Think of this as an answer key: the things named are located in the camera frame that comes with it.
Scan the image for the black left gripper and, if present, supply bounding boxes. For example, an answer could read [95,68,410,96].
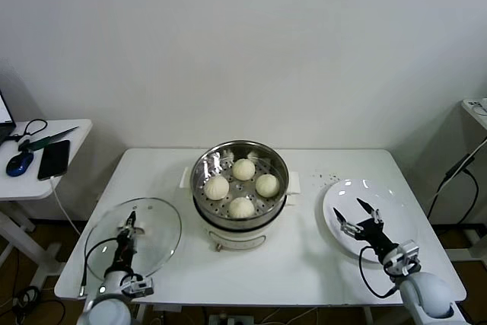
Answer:
[113,209,138,271]

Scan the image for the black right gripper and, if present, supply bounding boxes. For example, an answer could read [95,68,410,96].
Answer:
[333,197,400,263]

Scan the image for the round glass pot lid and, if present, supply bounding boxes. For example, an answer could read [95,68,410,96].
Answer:
[84,197,183,282]

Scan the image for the white steamed baozi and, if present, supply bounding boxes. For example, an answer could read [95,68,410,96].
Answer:
[204,176,231,201]
[232,158,256,181]
[228,196,256,220]
[254,174,281,197]

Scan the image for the perforated stainless steel steamer basket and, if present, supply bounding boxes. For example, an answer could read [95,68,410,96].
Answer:
[189,140,290,229]

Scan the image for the large white round plate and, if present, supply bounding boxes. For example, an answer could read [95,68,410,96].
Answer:
[322,178,419,264]

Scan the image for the black smartphone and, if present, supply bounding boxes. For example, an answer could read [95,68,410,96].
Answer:
[37,140,72,181]

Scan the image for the white electric cooker base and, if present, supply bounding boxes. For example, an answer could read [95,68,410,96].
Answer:
[178,167,301,253]

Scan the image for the small white side table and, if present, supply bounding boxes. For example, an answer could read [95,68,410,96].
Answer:
[0,118,94,288]

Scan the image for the blue computer mouse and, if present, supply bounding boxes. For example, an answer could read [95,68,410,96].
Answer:
[5,151,34,178]

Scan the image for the black laptop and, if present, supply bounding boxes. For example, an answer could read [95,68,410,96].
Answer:
[0,91,18,147]

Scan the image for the white power strip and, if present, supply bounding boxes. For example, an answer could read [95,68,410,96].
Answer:
[460,97,487,116]

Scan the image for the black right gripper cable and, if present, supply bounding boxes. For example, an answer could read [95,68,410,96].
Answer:
[359,245,401,298]

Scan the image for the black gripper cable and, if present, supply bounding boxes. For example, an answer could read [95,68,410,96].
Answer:
[78,237,119,299]
[359,245,401,298]

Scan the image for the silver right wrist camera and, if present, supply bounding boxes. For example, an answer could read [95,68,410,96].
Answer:
[383,240,422,276]

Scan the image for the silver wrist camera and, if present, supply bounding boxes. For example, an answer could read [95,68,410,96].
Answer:
[121,277,155,298]
[383,240,422,276]

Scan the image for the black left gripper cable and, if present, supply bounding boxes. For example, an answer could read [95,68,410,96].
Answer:
[78,237,119,299]

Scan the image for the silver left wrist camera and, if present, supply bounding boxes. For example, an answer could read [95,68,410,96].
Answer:
[121,277,155,298]

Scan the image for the white phone charging cable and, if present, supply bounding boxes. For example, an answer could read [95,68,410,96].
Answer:
[48,177,83,237]

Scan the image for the white desk with frame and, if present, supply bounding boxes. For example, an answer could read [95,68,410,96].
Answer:
[443,104,487,263]

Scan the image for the black power cable with adapter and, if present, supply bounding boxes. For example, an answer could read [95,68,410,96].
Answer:
[425,153,479,227]

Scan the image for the black floor cable bundle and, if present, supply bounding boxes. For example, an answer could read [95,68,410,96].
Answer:
[11,285,68,325]

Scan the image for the thin white cable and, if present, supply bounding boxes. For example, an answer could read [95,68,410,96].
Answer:
[433,141,487,199]

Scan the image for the black lanyard loop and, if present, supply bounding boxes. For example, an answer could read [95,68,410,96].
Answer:
[7,119,48,143]

